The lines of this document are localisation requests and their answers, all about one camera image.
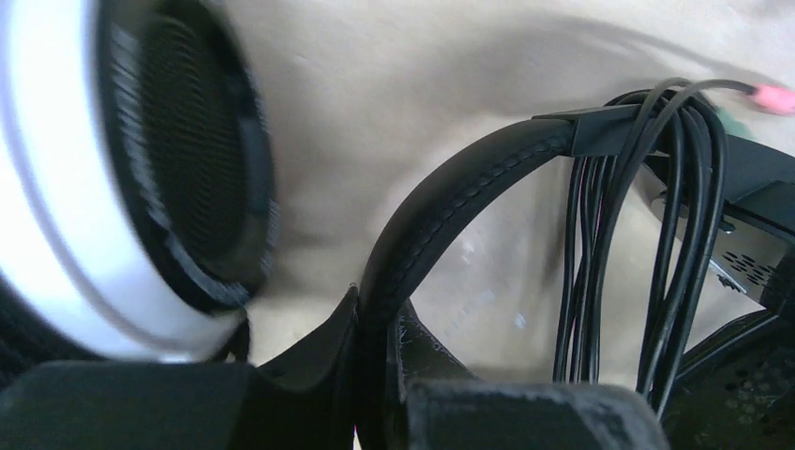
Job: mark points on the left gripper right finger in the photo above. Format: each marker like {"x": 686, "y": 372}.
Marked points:
{"x": 433, "y": 401}

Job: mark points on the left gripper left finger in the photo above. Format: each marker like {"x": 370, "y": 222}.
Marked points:
{"x": 301, "y": 399}

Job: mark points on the white and black headphones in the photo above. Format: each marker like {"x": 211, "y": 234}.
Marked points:
{"x": 138, "y": 209}

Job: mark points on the black headphones with pink mic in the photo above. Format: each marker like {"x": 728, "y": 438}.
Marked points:
{"x": 716, "y": 363}

